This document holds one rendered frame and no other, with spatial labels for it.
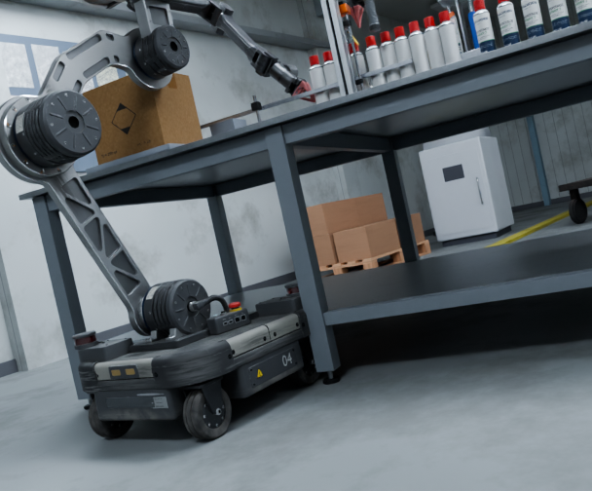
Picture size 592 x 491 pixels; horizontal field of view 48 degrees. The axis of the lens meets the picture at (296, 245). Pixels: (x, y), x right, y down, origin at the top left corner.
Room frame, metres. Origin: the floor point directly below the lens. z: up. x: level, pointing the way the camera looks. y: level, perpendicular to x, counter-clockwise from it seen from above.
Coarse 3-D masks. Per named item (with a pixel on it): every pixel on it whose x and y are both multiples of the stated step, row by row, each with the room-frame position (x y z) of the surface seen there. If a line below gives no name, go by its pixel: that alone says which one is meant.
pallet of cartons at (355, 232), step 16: (320, 208) 5.57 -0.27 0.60; (336, 208) 5.70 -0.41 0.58; (352, 208) 5.88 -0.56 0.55; (368, 208) 6.09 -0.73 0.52; (384, 208) 6.30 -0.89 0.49; (320, 224) 5.59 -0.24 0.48; (336, 224) 5.66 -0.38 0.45; (352, 224) 5.84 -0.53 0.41; (368, 224) 5.85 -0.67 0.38; (384, 224) 5.58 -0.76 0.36; (416, 224) 6.03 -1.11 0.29; (320, 240) 5.61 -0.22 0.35; (336, 240) 5.53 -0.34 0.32; (352, 240) 5.43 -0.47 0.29; (368, 240) 5.35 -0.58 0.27; (384, 240) 5.54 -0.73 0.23; (416, 240) 5.98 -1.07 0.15; (320, 256) 5.64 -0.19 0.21; (336, 256) 5.57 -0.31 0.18; (352, 256) 5.45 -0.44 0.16; (368, 256) 5.36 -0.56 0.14; (400, 256) 5.69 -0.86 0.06; (336, 272) 5.54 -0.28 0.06
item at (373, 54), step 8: (368, 40) 2.30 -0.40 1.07; (368, 48) 2.30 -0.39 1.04; (376, 48) 2.29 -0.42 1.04; (368, 56) 2.30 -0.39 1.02; (376, 56) 2.29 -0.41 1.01; (368, 64) 2.31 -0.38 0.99; (376, 64) 2.29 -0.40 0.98; (384, 72) 2.30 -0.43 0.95; (376, 80) 2.29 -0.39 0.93; (384, 80) 2.29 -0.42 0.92
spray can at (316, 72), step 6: (312, 60) 2.39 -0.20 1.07; (318, 60) 2.40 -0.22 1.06; (312, 66) 2.39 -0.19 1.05; (318, 66) 2.38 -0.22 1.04; (312, 72) 2.39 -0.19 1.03; (318, 72) 2.38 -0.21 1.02; (312, 78) 2.39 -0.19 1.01; (318, 78) 2.38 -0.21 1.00; (324, 78) 2.39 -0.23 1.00; (318, 84) 2.38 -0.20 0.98; (324, 84) 2.39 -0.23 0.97; (318, 96) 2.38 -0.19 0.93; (324, 96) 2.38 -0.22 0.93; (318, 102) 2.39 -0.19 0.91
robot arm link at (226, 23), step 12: (228, 12) 2.66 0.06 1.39; (216, 24) 2.68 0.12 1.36; (228, 24) 2.62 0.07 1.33; (240, 36) 2.56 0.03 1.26; (240, 48) 2.56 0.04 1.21; (252, 48) 2.50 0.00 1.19; (264, 48) 2.52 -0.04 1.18; (252, 60) 2.50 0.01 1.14; (264, 60) 2.46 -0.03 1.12; (264, 72) 2.48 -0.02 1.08
